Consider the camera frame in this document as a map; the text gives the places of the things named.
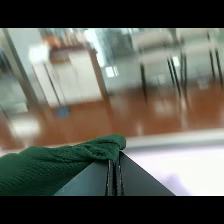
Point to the dark green garment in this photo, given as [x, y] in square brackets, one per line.
[43, 166]

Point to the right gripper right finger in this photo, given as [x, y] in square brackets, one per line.
[140, 180]

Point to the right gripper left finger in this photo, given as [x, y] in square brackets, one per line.
[90, 181]

